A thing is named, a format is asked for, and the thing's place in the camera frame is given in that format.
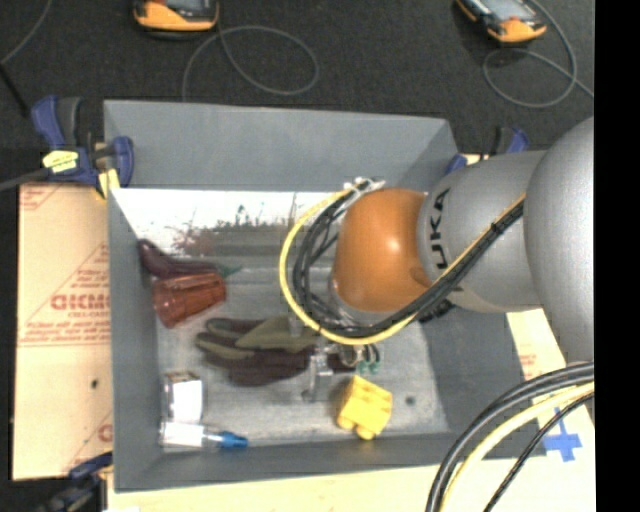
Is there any small white box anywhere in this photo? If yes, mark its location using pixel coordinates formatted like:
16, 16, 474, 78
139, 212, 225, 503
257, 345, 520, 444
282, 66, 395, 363
161, 370, 206, 423

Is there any dark purple toy eggplant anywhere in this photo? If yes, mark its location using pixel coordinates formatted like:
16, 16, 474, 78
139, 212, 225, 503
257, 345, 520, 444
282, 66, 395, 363
137, 238, 243, 281

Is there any dark brown and olive glove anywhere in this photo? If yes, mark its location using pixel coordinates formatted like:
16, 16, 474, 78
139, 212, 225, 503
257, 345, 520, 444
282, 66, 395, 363
194, 313, 354, 388

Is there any grey metal bin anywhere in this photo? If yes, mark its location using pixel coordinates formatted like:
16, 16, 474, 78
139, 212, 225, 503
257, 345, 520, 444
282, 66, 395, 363
102, 99, 547, 491

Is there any yellow toy block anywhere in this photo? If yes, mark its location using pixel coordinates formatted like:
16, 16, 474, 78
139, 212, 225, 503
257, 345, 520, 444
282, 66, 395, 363
335, 375, 394, 442

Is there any brown cardboard board, red print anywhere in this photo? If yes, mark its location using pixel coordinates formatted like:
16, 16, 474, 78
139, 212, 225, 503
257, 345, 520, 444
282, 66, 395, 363
10, 181, 116, 482

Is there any white tube with blue cap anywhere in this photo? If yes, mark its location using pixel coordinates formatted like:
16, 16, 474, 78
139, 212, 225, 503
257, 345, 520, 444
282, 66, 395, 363
158, 420, 250, 451

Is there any red-orange clear plastic cup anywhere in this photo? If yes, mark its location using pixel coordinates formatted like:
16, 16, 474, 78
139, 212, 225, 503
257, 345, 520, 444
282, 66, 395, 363
151, 271, 228, 330

